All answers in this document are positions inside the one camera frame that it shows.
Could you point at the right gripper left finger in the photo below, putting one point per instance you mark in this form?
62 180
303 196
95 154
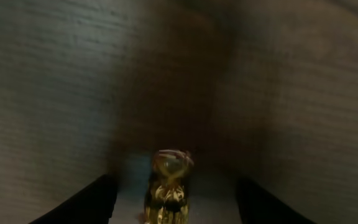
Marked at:
85 205

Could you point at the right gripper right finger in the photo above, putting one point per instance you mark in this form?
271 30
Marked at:
266 208

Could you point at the gold wrapped candy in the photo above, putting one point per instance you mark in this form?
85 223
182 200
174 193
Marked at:
168 193

